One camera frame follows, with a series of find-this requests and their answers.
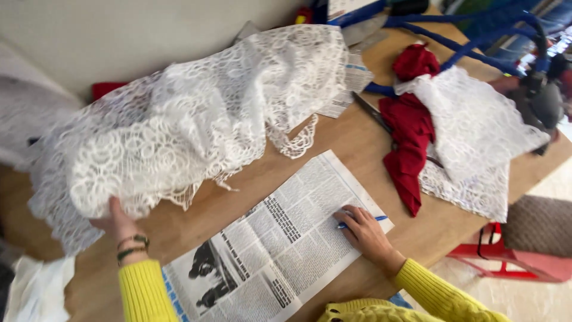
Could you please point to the yellow sweater body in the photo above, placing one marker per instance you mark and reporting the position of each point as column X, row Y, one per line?
column 371, row 312

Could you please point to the black scissors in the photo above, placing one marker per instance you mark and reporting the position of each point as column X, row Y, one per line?
column 371, row 112

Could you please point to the blue and white box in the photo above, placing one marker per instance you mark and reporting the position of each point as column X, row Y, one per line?
column 353, row 10

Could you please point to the person's left hand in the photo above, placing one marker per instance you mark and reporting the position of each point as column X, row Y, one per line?
column 119, row 229

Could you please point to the small white lace piece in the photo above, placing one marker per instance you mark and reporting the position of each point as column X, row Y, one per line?
column 482, row 196
column 473, row 120

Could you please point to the grey cushion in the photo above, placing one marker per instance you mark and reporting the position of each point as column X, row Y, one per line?
column 540, row 223

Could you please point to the large white lace fabric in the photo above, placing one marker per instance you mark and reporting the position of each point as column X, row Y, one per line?
column 187, row 120

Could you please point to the person's right hand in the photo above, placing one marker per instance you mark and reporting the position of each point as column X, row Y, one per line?
column 368, row 239

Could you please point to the white cloth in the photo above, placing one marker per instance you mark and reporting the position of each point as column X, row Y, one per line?
column 38, row 290

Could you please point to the red fabric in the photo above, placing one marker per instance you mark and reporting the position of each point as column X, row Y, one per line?
column 409, row 129

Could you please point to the blue tube frame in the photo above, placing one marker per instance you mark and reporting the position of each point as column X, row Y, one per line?
column 451, row 44

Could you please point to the grey paper sheet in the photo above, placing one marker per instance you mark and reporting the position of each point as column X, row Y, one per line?
column 364, row 31

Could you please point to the printed newspaper sheet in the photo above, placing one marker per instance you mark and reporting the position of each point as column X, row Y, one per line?
column 277, row 250

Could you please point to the dark grey machine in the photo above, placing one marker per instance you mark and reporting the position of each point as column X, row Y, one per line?
column 540, row 100

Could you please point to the newspaper scrap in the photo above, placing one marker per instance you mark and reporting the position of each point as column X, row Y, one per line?
column 353, row 80

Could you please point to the blue pen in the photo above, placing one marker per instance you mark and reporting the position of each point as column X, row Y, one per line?
column 380, row 218

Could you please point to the red flat object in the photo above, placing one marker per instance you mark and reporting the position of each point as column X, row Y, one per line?
column 105, row 89

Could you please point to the grey white fabric heap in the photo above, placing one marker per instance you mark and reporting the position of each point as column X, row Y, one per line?
column 31, row 107

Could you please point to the person's right fingers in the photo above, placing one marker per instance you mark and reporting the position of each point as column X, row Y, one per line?
column 355, row 217

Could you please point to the red and yellow object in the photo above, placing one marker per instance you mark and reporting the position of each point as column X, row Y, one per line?
column 304, row 16

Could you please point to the red plastic stool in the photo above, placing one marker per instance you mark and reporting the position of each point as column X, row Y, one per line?
column 514, row 261

